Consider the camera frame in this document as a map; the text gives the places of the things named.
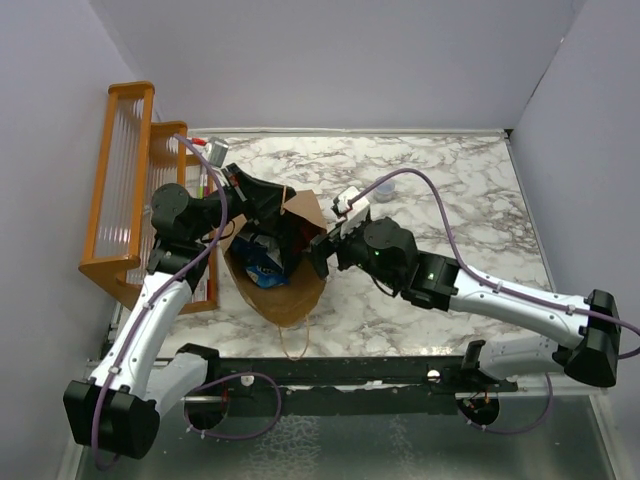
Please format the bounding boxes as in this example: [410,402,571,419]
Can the orange wooden rack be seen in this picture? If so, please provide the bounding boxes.
[79,81,204,309]

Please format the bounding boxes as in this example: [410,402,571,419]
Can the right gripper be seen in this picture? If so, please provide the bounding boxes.
[303,213,400,290]

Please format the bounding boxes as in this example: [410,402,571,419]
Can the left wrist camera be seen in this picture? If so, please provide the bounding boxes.
[190,137,229,168]

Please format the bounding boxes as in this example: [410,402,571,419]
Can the brown paper bag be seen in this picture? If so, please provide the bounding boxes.
[222,187,330,361]

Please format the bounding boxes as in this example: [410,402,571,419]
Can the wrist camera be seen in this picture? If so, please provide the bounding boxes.
[332,186,370,238]
[190,137,229,168]

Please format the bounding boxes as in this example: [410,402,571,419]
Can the light blue snack bag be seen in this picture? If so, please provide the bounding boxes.
[231,231,289,289]

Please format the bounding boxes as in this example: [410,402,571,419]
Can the red snack packet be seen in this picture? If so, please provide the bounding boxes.
[296,223,323,251]

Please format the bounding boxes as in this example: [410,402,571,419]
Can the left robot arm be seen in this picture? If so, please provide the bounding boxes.
[63,164,296,459]

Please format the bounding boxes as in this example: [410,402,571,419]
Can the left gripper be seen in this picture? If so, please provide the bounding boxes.
[189,162,296,241]

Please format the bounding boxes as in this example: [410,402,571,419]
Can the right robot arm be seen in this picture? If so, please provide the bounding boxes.
[310,217,620,391]

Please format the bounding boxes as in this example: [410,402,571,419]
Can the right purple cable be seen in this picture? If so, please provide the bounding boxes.
[349,168,640,361]

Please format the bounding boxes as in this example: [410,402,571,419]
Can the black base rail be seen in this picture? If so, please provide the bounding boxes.
[180,344,517,417]

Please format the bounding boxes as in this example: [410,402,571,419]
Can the small clear plastic cup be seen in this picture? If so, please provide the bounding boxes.
[373,179,396,203]

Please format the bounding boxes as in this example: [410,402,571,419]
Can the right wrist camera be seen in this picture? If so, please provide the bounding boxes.
[332,186,370,238]

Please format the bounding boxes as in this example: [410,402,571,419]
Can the markers in rack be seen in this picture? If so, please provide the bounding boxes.
[198,170,209,198]

